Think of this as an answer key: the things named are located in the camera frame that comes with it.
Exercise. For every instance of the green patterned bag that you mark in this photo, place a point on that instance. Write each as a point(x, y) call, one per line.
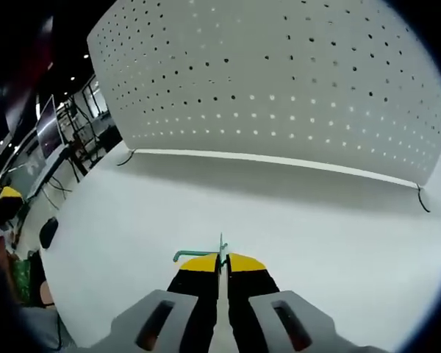
point(23, 276)

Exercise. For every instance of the black oval object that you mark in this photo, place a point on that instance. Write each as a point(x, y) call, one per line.
point(48, 232)

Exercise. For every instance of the white perforated mounting plate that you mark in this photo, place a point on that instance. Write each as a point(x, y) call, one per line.
point(261, 92)

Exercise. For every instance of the black tripod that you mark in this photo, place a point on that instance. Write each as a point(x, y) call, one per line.
point(81, 128)

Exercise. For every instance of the monitor on stand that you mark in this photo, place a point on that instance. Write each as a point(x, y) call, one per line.
point(49, 128)

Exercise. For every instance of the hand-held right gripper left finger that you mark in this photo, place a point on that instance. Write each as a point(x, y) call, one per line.
point(191, 294)

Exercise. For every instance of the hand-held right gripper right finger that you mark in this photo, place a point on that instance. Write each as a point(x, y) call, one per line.
point(253, 294)

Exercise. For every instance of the green hook assembly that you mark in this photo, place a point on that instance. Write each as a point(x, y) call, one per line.
point(194, 253)

